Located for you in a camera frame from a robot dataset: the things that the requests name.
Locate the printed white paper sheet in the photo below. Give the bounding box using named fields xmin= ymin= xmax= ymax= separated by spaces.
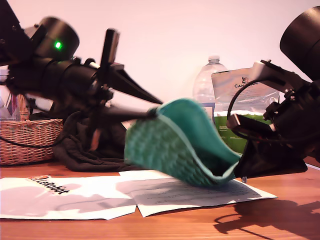
xmin=118 ymin=170 xmax=279 ymax=218

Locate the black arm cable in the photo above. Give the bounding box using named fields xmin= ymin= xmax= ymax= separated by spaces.
xmin=0 ymin=117 xmax=73 ymax=149

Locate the clear plastic container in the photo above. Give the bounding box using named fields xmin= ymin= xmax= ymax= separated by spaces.
xmin=0 ymin=84 xmax=29 ymax=121

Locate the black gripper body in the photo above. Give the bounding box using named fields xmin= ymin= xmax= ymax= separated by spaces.
xmin=63 ymin=28 xmax=121 ymax=151

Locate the large clear water bottle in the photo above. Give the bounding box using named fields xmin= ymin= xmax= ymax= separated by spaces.
xmin=192 ymin=55 xmax=230 ymax=123

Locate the black hoodie with grey lining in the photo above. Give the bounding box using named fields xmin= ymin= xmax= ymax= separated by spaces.
xmin=29 ymin=109 xmax=141 ymax=173

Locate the wicker basket with handle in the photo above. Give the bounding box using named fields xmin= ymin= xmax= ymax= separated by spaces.
xmin=0 ymin=93 xmax=65 ymax=166

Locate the green wave-patterned zipper pouch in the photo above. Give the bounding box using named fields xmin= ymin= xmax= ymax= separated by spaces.
xmin=124 ymin=97 xmax=248 ymax=188

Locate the silver and green Canagan bag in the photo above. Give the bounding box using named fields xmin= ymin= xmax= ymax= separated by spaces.
xmin=211 ymin=66 xmax=281 ymax=155

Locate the white LeRobot text sticker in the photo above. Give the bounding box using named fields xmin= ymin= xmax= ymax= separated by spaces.
xmin=27 ymin=174 xmax=71 ymax=196

